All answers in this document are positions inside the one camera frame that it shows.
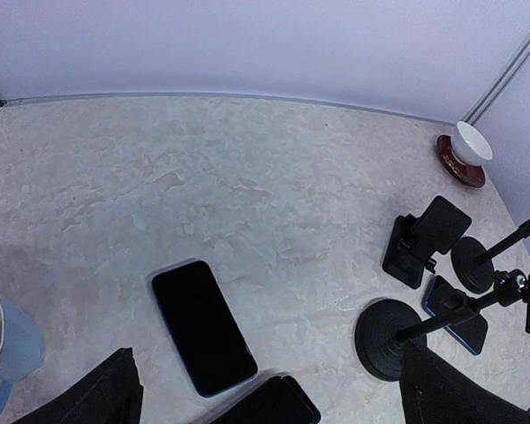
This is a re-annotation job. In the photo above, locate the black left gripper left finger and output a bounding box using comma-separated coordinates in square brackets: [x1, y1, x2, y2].
[18, 348, 143, 424]

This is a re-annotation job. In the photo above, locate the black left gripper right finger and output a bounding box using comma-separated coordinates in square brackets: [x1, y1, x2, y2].
[399, 341, 530, 424]

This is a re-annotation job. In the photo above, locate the black round-base pole stand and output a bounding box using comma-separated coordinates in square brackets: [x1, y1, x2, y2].
[354, 269, 530, 382]

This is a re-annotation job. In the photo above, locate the blue-edged black smartphone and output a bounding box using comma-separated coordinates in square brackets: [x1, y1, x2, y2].
[422, 276, 488, 356]

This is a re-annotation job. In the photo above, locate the black folding phone stand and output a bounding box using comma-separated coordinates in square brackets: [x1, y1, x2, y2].
[382, 195, 472, 289]

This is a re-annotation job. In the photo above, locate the black smartphone blue edge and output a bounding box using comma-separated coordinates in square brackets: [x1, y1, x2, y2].
[151, 260, 258, 398]

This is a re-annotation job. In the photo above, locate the light blue mug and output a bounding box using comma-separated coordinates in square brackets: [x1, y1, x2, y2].
[0, 296, 44, 414]

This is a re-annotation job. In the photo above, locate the black smartphone silver edge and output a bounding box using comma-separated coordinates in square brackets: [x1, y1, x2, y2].
[212, 375, 322, 424]

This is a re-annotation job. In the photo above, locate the red round saucer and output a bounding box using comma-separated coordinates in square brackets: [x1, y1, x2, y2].
[436, 134, 486, 188]

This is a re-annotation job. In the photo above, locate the white ceramic bowl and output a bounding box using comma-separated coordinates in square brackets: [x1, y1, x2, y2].
[450, 121, 494, 166]

